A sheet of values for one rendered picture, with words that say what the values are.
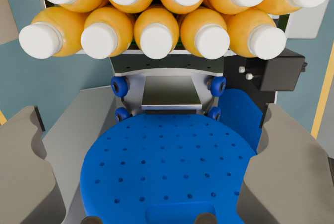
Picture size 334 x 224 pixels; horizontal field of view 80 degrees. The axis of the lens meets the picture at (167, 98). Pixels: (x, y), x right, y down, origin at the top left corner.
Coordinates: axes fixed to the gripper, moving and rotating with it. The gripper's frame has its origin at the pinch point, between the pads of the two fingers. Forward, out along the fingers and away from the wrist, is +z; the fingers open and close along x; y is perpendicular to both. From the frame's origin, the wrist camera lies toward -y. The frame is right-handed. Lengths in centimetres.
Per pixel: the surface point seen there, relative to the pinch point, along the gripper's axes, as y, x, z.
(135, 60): 8.2, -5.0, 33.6
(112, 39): -0.8, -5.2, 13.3
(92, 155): 17.4, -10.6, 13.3
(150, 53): 0.9, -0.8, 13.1
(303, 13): -1.9, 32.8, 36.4
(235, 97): 50, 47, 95
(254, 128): 51, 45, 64
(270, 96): 56, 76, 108
